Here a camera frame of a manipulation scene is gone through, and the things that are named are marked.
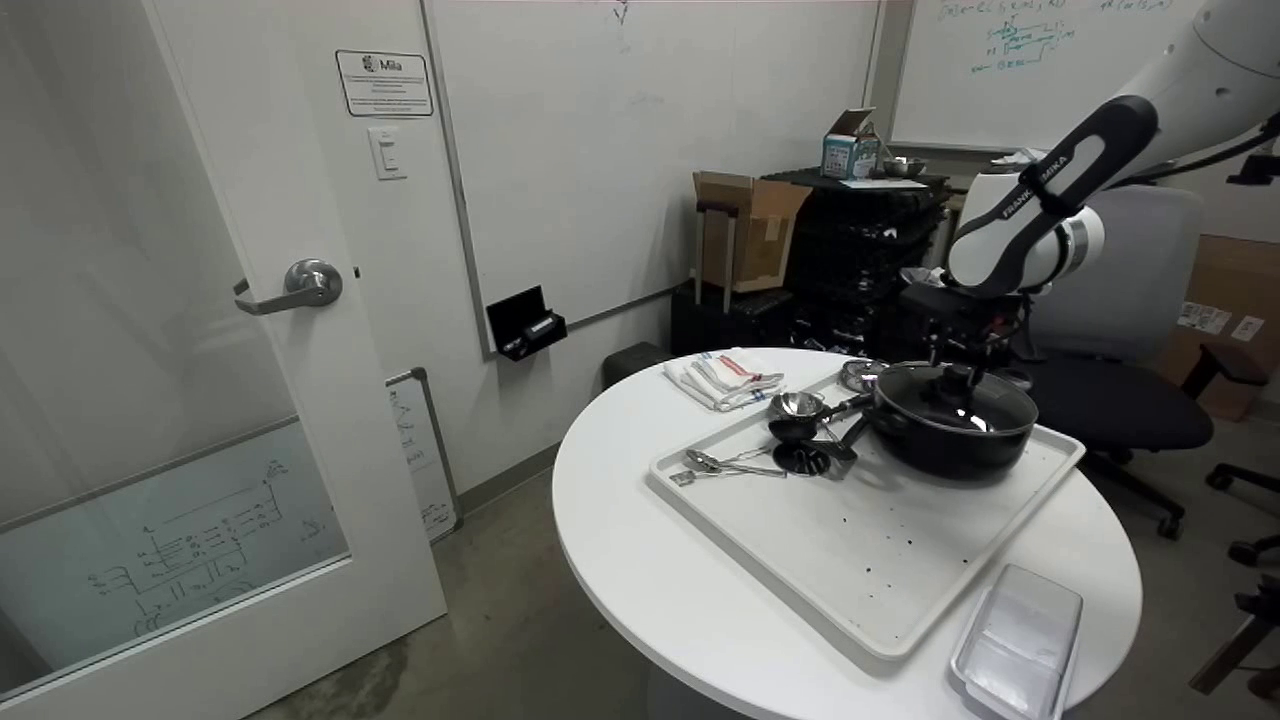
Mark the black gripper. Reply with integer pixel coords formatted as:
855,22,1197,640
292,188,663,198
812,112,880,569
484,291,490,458
899,263,1032,389

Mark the glass pot lid black knob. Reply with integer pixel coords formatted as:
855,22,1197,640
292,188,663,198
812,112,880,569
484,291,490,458
874,358,1040,442

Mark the black cooking pot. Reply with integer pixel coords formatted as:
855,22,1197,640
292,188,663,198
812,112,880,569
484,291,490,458
853,358,1045,486

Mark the small metal cup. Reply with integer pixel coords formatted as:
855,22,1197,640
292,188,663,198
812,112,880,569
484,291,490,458
838,354,888,401

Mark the metal measuring cup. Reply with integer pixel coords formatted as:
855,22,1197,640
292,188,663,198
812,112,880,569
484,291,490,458
766,389,855,449

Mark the black slotted round strainer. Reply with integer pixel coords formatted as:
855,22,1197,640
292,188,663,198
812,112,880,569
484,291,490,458
770,436,861,479

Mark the grey black office chair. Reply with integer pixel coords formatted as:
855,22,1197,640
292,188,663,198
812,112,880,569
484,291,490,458
1022,181,1224,541

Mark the white plastic tray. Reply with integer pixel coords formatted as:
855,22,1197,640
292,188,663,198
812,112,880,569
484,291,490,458
645,377,1094,671

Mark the white folded cloth red print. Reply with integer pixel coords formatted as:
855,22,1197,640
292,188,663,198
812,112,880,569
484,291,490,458
662,345,787,417

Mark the small blue box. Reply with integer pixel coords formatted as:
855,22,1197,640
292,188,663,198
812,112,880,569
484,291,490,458
816,106,885,186

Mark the brown cardboard box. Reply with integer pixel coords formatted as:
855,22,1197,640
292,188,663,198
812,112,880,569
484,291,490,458
687,169,816,301

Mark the metal utensil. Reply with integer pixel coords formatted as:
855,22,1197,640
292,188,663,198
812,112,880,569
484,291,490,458
663,446,783,488

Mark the clear rectangular plastic container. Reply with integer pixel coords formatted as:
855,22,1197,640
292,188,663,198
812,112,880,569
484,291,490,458
946,560,1089,720

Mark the large cardboard box with labels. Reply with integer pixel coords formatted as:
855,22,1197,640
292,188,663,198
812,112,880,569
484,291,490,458
1153,229,1280,427

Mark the whiteboard with green writing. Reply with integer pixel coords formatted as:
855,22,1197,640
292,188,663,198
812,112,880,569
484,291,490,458
888,0,1222,156

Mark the black chair base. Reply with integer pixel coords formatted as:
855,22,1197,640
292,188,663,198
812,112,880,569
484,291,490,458
1205,458,1280,574

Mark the black round bin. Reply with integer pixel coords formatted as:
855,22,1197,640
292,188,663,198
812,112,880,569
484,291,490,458
598,341,674,393

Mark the black marker holder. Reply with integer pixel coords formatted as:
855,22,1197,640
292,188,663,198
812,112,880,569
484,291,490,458
479,282,571,366

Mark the white leaning panel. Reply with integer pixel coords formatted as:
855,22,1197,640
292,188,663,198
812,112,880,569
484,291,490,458
383,366,464,544

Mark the white door with glass pane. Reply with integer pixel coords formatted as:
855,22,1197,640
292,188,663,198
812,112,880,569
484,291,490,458
0,0,454,713

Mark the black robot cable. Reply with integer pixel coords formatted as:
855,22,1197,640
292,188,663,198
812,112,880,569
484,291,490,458
1142,107,1280,188

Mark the large wall whiteboard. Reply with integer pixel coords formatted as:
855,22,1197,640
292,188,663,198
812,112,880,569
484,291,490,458
416,0,888,361

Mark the white wall sign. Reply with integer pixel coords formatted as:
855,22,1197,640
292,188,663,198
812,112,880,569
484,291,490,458
331,45,440,126

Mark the silver door lever handle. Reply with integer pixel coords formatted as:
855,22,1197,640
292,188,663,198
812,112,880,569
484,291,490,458
230,257,350,322

